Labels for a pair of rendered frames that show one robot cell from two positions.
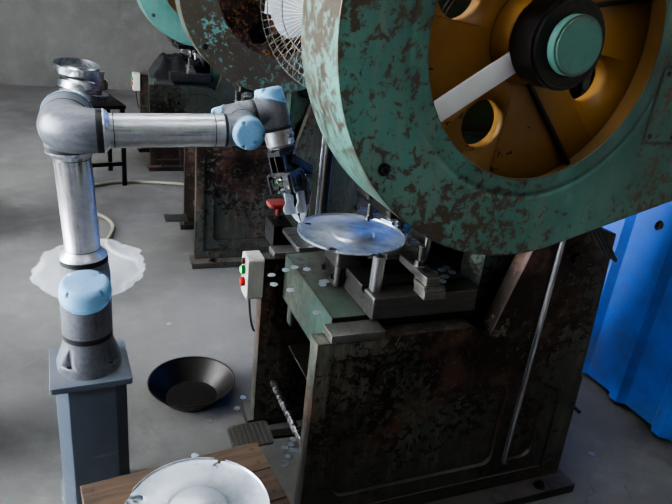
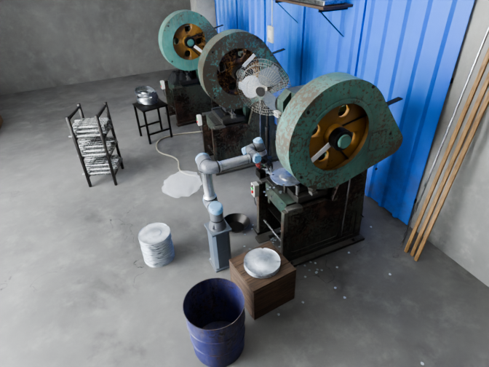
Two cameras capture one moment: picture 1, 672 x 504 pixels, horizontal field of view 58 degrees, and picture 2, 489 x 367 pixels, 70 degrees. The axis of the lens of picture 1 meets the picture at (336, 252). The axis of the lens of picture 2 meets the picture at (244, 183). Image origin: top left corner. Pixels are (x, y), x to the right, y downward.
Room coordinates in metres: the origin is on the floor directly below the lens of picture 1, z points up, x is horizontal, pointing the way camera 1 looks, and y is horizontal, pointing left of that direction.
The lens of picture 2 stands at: (-1.03, 0.31, 2.46)
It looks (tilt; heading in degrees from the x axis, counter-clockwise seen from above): 34 degrees down; 1
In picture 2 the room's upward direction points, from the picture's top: 2 degrees counter-clockwise
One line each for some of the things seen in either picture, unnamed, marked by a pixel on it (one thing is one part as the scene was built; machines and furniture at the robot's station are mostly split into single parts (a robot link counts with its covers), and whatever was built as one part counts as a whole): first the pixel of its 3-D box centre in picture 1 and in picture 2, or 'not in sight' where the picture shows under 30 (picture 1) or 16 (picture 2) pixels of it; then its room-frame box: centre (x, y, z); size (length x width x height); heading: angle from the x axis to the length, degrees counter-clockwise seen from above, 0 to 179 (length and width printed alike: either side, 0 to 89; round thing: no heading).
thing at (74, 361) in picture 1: (88, 346); (217, 221); (1.28, 0.58, 0.50); 0.15 x 0.15 x 0.10
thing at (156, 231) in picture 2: not in sight; (153, 233); (1.39, 1.19, 0.30); 0.29 x 0.29 x 0.01
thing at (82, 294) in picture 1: (86, 303); (215, 210); (1.29, 0.59, 0.62); 0.13 x 0.12 x 0.14; 22
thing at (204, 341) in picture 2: not in sight; (216, 323); (0.48, 0.57, 0.24); 0.42 x 0.42 x 0.48
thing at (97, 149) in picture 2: not in sight; (97, 145); (2.86, 2.17, 0.47); 0.46 x 0.43 x 0.95; 94
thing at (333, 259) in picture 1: (331, 256); (281, 184); (1.51, 0.01, 0.72); 0.25 x 0.14 x 0.14; 114
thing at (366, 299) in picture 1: (388, 267); (298, 183); (1.58, -0.15, 0.68); 0.45 x 0.30 x 0.06; 24
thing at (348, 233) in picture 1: (351, 232); (287, 176); (1.53, -0.03, 0.78); 0.29 x 0.29 x 0.01
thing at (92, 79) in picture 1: (86, 121); (150, 112); (4.04, 1.76, 0.40); 0.45 x 0.40 x 0.79; 36
